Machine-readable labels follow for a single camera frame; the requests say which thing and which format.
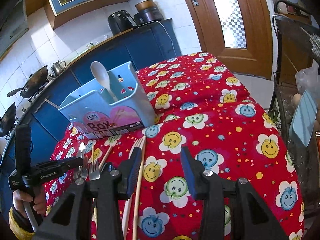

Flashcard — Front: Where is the dark rice cooker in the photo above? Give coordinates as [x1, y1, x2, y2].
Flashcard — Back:
[134, 0, 164, 25]

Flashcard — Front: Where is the wooden chopstick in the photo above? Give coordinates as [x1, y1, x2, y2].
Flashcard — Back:
[132, 135, 146, 240]
[121, 138, 143, 239]
[91, 144, 94, 164]
[99, 146, 113, 172]

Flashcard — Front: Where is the silver fork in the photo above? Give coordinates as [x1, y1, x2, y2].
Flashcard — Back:
[78, 156, 89, 180]
[88, 159, 100, 181]

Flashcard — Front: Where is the light blue chopsticks box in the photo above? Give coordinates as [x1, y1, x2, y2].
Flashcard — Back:
[58, 61, 155, 139]

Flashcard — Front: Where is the steel kettle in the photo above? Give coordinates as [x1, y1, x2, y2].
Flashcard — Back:
[48, 61, 66, 79]

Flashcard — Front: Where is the brown wooden door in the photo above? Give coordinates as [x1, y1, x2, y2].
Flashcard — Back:
[185, 0, 273, 79]

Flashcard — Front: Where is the black air fryer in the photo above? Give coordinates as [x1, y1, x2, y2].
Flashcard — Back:
[108, 10, 137, 35]

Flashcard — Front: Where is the white plastic spoon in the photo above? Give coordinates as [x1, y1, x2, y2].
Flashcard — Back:
[90, 61, 118, 101]

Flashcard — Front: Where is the silver spoon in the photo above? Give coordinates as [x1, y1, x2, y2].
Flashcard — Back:
[76, 142, 85, 159]

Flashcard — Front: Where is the black wok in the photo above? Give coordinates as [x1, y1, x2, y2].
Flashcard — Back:
[0, 102, 16, 137]
[7, 65, 48, 98]

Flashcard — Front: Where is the person's left hand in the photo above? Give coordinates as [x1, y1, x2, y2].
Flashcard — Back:
[12, 187, 47, 218]

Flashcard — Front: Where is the red smiley flower tablecloth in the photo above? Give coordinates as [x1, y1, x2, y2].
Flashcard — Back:
[51, 53, 304, 239]

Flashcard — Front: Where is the black metal rack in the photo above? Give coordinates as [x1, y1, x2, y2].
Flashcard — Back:
[268, 0, 319, 218]

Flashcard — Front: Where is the blue kitchen counter cabinet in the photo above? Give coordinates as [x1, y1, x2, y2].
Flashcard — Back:
[0, 18, 182, 221]

